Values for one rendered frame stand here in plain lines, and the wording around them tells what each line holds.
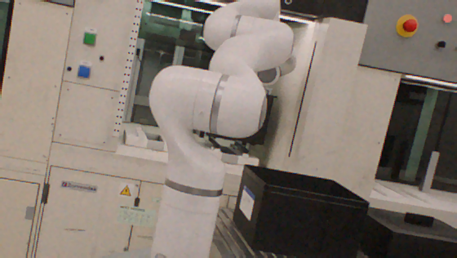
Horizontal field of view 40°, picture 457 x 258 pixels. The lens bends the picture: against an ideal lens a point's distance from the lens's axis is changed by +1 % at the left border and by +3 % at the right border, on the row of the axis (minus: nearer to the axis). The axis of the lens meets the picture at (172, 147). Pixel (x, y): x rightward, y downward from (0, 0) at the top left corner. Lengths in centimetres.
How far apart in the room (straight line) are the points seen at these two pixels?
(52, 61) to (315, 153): 86
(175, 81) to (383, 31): 102
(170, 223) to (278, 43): 53
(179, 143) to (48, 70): 80
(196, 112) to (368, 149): 102
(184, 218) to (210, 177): 10
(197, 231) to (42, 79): 87
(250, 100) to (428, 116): 160
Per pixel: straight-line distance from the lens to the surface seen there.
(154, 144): 212
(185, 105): 117
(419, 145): 269
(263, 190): 155
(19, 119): 192
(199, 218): 120
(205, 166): 118
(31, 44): 190
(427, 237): 179
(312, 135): 197
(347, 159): 208
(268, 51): 147
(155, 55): 280
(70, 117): 191
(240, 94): 116
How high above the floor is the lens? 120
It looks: 8 degrees down
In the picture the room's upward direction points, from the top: 11 degrees clockwise
